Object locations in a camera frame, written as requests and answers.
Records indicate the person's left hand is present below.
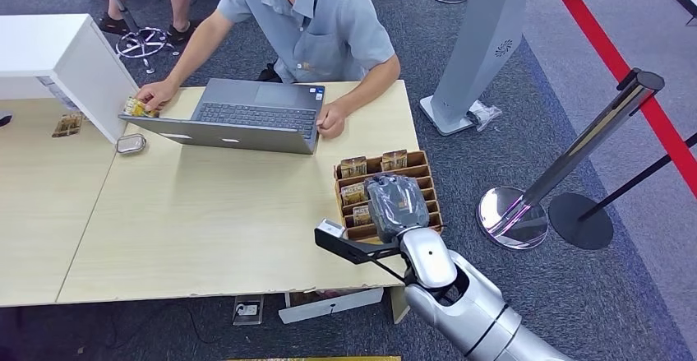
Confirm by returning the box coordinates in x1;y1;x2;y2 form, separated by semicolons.
316;101;348;141

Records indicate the person's right hand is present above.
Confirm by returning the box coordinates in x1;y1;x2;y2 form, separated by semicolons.
135;79;181;113

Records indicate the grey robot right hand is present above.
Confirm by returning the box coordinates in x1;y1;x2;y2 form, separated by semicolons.
364;173;432;244

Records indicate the stack of brown cards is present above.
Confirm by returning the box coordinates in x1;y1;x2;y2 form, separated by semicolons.
122;96;160;118

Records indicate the wooden slotted card box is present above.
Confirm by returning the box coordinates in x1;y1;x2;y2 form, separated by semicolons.
333;150;444;248

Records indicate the small metal tin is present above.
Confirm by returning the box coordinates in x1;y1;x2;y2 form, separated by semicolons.
115;133;148;156

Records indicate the grey open laptop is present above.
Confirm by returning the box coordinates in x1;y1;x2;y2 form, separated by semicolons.
118;77;326;156

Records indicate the black stool, chrome base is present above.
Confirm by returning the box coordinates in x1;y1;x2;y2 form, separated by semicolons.
58;0;181;75

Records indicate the white cabinet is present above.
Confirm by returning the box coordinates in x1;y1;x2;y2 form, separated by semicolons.
0;13;141;145

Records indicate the white drawer under desk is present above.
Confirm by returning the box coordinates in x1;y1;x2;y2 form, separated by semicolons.
278;287;385;326

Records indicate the clear plastic bag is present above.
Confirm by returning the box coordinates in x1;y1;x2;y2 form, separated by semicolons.
468;100;503;132

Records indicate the grey kiosk stand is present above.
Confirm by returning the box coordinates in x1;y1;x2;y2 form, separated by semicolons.
419;0;532;137

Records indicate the floor power socket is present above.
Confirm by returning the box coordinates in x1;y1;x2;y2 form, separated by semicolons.
232;295;265;327

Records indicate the red barrier belt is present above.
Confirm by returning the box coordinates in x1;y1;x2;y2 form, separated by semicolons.
542;0;697;199

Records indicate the pale wrist camera, black bracket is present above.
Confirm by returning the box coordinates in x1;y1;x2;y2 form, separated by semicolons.
314;218;407;267

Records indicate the black stanchion post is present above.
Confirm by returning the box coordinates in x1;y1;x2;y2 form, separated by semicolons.
548;132;697;252

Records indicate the chrome stanchion post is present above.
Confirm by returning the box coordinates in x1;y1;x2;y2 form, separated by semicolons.
477;67;666;251

